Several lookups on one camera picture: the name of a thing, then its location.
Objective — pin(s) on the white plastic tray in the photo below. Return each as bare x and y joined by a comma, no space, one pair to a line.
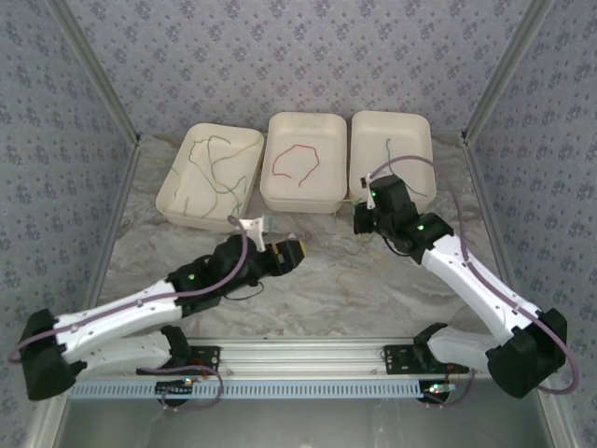
228,219
298,196
406,130

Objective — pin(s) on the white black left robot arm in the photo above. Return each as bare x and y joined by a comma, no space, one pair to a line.
121,322

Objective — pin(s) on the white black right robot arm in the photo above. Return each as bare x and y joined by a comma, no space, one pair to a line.
459,284

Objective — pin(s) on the small black controller board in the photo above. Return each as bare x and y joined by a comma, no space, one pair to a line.
438,392
175,387

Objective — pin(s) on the grey metal shelf panel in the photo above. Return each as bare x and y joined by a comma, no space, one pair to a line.
298,424

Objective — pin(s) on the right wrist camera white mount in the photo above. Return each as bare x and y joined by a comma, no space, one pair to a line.
371,200

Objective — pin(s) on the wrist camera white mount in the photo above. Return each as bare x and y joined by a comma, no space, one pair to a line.
371,200
254,226

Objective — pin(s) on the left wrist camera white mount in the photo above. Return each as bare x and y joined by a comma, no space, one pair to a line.
254,226

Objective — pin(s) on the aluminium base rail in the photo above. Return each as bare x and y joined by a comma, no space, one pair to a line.
298,354

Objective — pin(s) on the aluminium frame post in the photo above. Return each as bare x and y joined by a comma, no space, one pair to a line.
504,70
97,70

